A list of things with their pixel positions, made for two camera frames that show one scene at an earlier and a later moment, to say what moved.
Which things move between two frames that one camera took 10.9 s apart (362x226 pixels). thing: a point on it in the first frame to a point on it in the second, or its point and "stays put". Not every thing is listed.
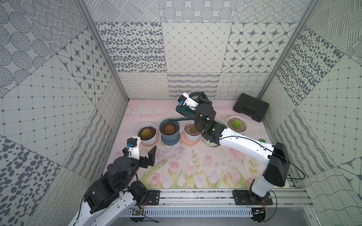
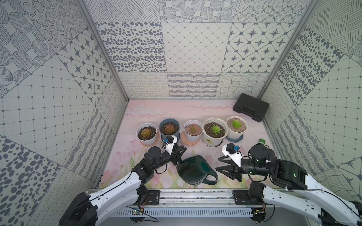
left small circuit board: [137, 215] stays put
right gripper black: [203, 100] to [231, 172]
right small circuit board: [259, 214] stays put
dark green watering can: [187, 112] to [193, 170]
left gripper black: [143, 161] to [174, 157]
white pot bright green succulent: [236, 124] stays put
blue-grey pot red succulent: [169, 132] stays put
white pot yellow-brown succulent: [147, 132] stays put
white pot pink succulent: [191, 134] stays put
